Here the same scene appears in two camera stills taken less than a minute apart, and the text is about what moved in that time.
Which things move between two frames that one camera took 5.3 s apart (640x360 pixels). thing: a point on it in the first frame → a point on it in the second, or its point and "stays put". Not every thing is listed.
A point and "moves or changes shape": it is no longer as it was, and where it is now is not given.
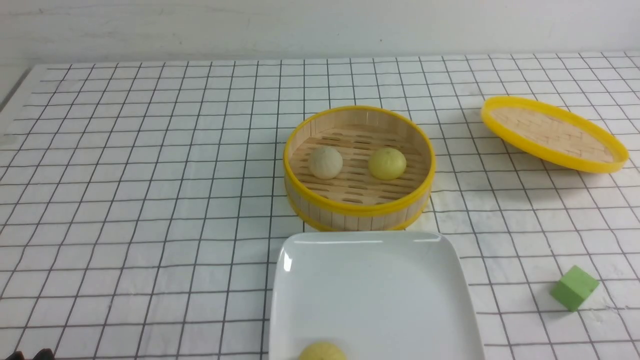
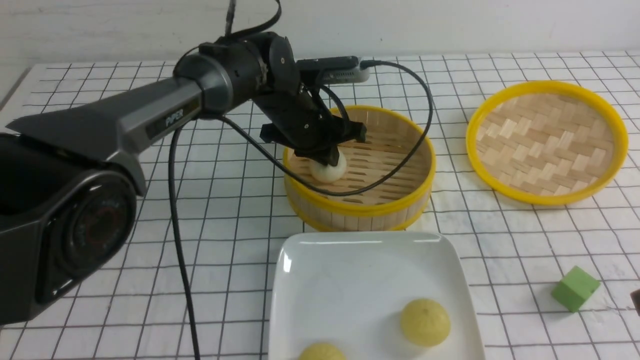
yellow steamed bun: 387,163 → 425,322
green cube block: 574,288 stays put
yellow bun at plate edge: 322,351 stays put
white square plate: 379,295 stays put
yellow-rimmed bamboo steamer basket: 359,168 stays put
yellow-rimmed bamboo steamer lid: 557,132 moves or changes shape
